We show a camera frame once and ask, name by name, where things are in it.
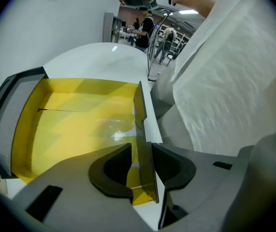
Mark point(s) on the person's right forearm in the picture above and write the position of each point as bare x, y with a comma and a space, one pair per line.
196, 1

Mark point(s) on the ceiling light panel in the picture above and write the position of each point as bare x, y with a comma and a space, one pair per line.
188, 11

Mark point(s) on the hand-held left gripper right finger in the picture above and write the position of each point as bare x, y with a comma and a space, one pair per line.
201, 178

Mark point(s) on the white shelving rack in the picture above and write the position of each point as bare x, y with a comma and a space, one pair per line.
180, 36

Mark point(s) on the yellow plastic tray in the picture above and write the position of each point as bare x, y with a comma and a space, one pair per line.
80, 120

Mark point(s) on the grey shelf unit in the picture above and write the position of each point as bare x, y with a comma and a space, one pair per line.
109, 26

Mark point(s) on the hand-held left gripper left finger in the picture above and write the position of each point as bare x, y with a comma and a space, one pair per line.
80, 197

